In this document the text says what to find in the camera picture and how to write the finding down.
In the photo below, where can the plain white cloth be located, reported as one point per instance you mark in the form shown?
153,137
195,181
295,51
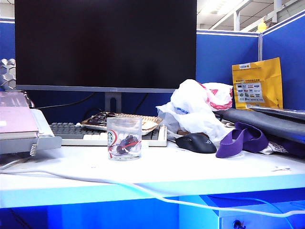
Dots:
229,124

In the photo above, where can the dark grey laptop sleeve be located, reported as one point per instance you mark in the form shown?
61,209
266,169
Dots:
262,122

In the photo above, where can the grey hexagon pattern object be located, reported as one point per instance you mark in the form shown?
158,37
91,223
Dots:
7,74

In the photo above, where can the yellow rubber duck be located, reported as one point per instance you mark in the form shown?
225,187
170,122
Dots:
261,26

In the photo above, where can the silver metal book stand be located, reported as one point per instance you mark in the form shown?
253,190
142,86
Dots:
47,142

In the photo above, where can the purple fabric band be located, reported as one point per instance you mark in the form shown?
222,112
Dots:
228,148

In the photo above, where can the yellow printed paper bag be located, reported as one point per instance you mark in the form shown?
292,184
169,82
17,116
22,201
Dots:
257,76

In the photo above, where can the grey and white keyboard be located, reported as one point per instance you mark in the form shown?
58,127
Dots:
69,131

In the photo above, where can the clear printed drinking glass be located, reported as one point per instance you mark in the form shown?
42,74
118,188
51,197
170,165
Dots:
124,126

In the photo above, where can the grey monitor stand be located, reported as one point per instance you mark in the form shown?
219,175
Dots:
106,102

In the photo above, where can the silver foil pouch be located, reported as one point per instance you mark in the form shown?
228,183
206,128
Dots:
281,112

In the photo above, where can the blue drawer cabinet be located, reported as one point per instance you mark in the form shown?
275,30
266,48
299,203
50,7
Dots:
262,221

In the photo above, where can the black computer mouse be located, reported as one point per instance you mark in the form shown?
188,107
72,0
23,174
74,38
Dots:
197,143

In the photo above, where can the gold foil cherry tray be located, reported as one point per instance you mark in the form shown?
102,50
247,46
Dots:
95,120

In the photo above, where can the white blue-print plastic bag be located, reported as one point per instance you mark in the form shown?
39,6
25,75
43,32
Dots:
190,102

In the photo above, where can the drawer key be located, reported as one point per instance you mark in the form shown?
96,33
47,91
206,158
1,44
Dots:
238,224

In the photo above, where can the black computer monitor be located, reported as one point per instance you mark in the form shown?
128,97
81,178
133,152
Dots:
104,43

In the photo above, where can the white printed cloth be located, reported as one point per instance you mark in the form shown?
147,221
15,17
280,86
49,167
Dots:
271,148

